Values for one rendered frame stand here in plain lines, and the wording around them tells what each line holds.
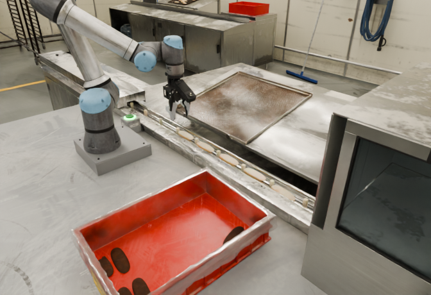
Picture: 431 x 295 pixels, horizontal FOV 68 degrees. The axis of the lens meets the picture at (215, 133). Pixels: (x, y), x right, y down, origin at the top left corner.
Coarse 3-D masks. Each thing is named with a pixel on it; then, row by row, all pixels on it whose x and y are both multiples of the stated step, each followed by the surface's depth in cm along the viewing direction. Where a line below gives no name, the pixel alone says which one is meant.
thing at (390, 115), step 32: (384, 96) 70; (416, 96) 70; (352, 128) 61; (384, 128) 57; (416, 128) 57; (352, 160) 63; (320, 192) 73; (320, 224) 81; (320, 256) 78; (352, 256) 71; (384, 256) 65; (320, 288) 82; (352, 288) 74; (384, 288) 68; (416, 288) 62
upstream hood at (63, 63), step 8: (40, 56) 247; (48, 56) 243; (56, 56) 243; (64, 56) 243; (48, 64) 240; (56, 64) 225; (64, 64) 225; (72, 64) 225; (64, 72) 219; (72, 72) 209; (80, 72) 209; (104, 72) 209; (72, 80) 212; (80, 80) 200; (112, 80) 195; (120, 80) 195; (120, 88) 183; (128, 88) 183; (136, 88) 183; (120, 96) 172; (128, 96) 175; (136, 96) 178; (144, 96) 182; (120, 104) 173
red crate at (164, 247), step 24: (168, 216) 105; (192, 216) 105; (216, 216) 105; (120, 240) 96; (144, 240) 96; (168, 240) 96; (192, 240) 96; (216, 240) 96; (264, 240) 94; (144, 264) 89; (168, 264) 89; (192, 264) 89; (192, 288) 80
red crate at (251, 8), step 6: (234, 6) 472; (240, 6) 465; (246, 6) 457; (252, 6) 451; (258, 6) 453; (264, 6) 463; (234, 12) 475; (240, 12) 468; (246, 12) 461; (252, 12) 454; (258, 12) 457; (264, 12) 467
